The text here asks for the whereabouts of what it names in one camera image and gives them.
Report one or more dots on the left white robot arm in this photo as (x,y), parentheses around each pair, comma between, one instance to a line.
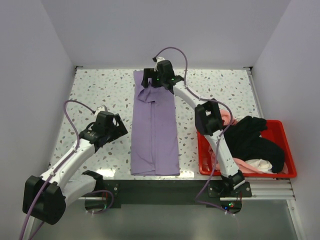
(47,196)

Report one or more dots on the white t shirt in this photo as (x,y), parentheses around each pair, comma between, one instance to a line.
(260,166)

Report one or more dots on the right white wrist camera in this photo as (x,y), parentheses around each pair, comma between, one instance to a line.
(157,60)

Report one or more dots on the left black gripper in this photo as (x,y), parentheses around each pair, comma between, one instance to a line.
(119,130)

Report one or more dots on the purple t shirt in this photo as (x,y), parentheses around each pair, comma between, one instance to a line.
(154,136)

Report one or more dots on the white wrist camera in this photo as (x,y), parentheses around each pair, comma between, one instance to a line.
(99,109)
(157,60)

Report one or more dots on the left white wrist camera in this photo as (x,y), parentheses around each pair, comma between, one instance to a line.
(99,109)

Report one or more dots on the red plastic bin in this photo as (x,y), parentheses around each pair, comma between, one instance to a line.
(274,133)

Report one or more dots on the pink t shirt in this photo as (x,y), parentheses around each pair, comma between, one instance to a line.
(246,168)

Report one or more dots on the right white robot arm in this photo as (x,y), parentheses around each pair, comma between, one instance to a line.
(207,118)

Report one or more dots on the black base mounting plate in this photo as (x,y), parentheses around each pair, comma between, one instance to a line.
(167,192)

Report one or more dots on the black t shirt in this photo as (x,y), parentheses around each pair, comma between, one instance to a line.
(245,143)

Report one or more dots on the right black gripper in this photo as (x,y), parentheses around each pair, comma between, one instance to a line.
(149,73)

